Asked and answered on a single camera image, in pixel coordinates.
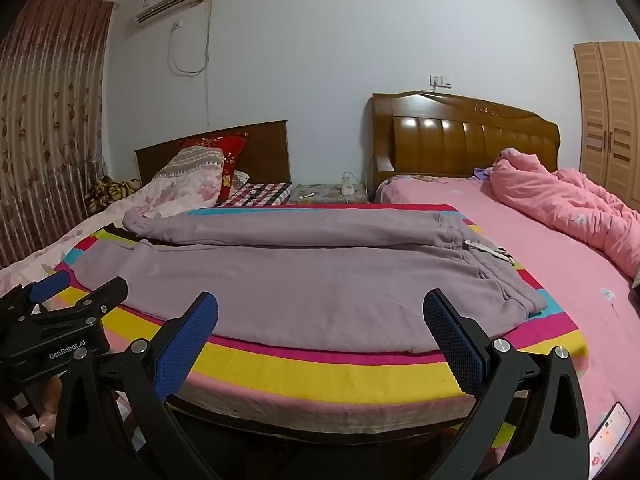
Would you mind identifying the person's left hand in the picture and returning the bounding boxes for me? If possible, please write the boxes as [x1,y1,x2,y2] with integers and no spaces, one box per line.
[0,376,65,447]

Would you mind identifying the air conditioner cable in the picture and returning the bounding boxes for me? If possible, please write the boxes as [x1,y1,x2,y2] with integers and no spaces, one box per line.
[167,0,212,128]

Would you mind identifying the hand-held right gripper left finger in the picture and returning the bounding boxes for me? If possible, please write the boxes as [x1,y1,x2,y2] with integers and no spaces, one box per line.
[54,291,221,480]

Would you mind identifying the brown floral curtain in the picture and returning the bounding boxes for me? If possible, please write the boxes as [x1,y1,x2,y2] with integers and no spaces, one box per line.
[0,0,116,268]

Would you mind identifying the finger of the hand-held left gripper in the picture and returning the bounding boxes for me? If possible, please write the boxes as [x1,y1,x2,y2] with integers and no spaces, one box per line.
[37,276,130,323]
[0,272,69,317]

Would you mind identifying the bedside table with floral cover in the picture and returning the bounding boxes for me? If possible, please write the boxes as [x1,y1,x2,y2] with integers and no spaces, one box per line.
[289,183,371,206]

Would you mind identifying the pink bed sheet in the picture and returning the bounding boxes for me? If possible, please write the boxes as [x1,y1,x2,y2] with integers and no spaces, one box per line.
[375,175,640,461]

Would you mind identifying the black and red plaid cloth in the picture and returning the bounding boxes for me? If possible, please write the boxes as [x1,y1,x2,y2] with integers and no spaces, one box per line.
[217,181,293,208]

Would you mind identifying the floral bed sheet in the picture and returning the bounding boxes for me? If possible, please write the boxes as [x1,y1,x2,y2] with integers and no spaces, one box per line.
[0,180,166,297]

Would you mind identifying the purple pants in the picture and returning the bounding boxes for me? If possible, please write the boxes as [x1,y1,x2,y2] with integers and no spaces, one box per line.
[70,208,548,356]

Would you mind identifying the light wooden wardrobe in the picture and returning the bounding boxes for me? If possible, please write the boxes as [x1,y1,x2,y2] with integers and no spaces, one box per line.
[573,40,640,206]

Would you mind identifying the glossy brown wooden headboard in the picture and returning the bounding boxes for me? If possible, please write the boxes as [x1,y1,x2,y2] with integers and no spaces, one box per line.
[371,91,561,196]

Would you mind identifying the leopard print blanket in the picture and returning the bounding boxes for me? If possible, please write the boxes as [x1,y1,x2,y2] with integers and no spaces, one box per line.
[85,175,142,214]

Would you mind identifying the red pillow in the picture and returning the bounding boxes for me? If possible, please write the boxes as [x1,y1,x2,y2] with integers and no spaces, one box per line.
[179,135,249,203]

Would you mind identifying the smartphone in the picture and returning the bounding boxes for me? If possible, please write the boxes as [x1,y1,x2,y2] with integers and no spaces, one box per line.
[588,401,632,478]

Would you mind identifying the striped multicolour blanket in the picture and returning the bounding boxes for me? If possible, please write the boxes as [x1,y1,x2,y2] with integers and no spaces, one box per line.
[54,203,588,451]

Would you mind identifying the floral pink pillow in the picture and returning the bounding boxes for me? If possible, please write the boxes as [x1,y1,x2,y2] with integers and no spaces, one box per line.
[142,146,225,219]

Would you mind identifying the pink quilt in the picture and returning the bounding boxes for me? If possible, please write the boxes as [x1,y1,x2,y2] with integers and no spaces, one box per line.
[487,147,640,277]

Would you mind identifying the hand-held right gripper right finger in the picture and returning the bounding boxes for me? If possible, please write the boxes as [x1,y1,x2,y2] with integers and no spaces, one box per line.
[422,287,591,480]

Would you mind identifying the dark wooden headboard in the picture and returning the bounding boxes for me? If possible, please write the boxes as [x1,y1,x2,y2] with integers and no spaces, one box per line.
[135,120,292,186]

